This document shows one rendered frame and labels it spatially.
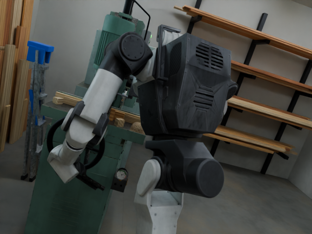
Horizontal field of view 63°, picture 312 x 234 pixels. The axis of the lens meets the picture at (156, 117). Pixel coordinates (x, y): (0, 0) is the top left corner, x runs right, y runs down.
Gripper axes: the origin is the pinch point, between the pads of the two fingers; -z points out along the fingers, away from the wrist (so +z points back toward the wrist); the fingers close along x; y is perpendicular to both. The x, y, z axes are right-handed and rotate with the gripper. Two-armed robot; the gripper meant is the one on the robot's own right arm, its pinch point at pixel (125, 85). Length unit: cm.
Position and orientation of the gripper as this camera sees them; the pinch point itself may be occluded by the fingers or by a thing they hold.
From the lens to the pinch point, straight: 139.0
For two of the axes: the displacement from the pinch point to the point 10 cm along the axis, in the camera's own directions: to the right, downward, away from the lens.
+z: 9.5, 2.9, 0.5
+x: -2.9, 9.5, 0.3
